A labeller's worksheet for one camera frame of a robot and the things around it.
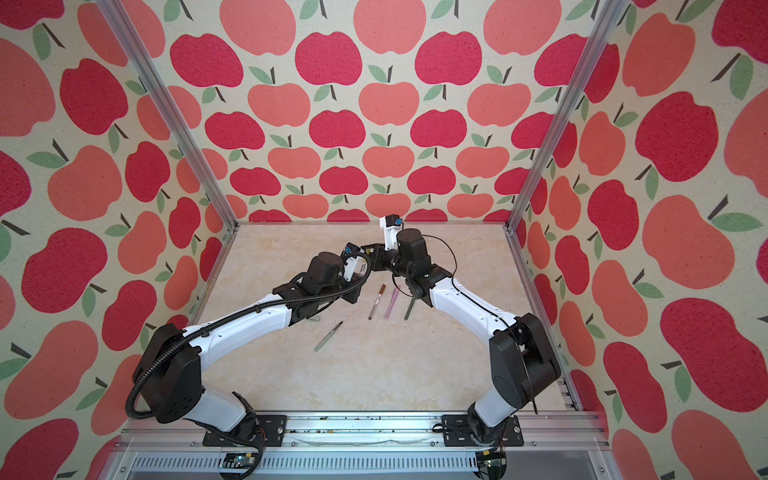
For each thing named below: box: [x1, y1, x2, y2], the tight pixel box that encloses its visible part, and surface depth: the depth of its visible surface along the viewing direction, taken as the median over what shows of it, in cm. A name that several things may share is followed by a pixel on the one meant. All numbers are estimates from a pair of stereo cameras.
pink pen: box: [384, 287, 399, 320], surface depth 100 cm
